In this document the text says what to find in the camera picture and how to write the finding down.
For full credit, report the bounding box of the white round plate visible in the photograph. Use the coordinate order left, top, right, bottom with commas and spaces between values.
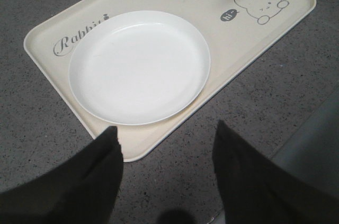
68, 11, 211, 126

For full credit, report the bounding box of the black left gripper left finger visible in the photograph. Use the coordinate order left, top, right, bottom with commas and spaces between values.
1, 126, 123, 223

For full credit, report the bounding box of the cream rabbit serving tray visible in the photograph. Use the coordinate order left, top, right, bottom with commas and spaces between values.
24, 0, 316, 162

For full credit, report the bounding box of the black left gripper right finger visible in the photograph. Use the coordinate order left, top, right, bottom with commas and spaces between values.
213, 120, 338, 223

